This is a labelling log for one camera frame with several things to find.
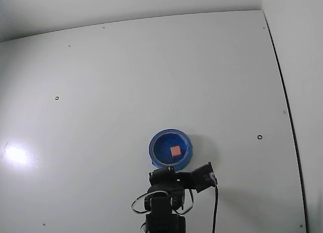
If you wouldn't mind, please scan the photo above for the black camera cable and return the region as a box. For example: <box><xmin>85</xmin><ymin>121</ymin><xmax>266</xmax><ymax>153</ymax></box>
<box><xmin>210</xmin><ymin>184</ymin><xmax>220</xmax><ymax>233</ymax></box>

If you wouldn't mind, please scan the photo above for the blue tape roll bin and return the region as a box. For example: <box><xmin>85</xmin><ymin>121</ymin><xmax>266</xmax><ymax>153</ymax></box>
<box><xmin>148</xmin><ymin>128</ymin><xmax>195</xmax><ymax>172</ymax></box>

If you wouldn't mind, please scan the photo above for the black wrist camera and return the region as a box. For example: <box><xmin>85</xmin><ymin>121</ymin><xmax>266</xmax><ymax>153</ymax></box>
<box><xmin>190</xmin><ymin>162</ymin><xmax>218</xmax><ymax>194</ymax></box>

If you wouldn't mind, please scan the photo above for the white servo wire loop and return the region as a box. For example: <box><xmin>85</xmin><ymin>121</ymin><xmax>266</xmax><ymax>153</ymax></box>
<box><xmin>131</xmin><ymin>189</ymin><xmax>195</xmax><ymax>216</ymax></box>

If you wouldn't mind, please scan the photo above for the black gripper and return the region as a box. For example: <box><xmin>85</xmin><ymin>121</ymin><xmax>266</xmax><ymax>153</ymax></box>
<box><xmin>148</xmin><ymin>166</ymin><xmax>192</xmax><ymax>191</ymax></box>

